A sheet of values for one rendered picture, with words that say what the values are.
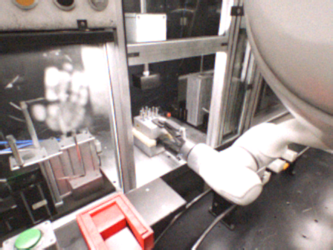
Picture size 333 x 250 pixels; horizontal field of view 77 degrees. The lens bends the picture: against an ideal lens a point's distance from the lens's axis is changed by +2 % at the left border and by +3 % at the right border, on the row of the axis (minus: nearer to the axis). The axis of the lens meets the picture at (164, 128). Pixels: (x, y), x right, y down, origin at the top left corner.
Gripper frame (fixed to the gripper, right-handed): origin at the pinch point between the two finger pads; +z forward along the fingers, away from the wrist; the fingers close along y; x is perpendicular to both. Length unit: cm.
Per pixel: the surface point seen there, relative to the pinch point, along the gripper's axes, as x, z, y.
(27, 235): 47, -23, 4
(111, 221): 31.4, -23.4, -4.4
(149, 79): 0.8, 5.3, 18.6
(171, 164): 2.3, -11.2, -9.0
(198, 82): -24.8, 4.8, 13.2
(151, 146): 5.8, -3.1, -4.1
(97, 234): 35.6, -25.7, -2.9
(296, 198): -45, -42, -31
